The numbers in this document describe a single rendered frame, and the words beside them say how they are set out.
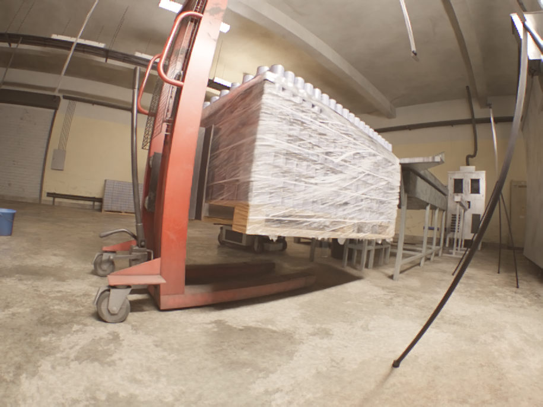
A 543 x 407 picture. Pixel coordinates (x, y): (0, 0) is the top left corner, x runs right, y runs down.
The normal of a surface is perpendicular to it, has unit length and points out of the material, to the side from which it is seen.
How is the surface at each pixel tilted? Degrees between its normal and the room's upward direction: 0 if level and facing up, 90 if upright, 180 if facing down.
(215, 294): 90
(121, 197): 91
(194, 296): 90
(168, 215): 90
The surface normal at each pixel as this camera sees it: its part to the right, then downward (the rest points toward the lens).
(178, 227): 0.65, 0.04
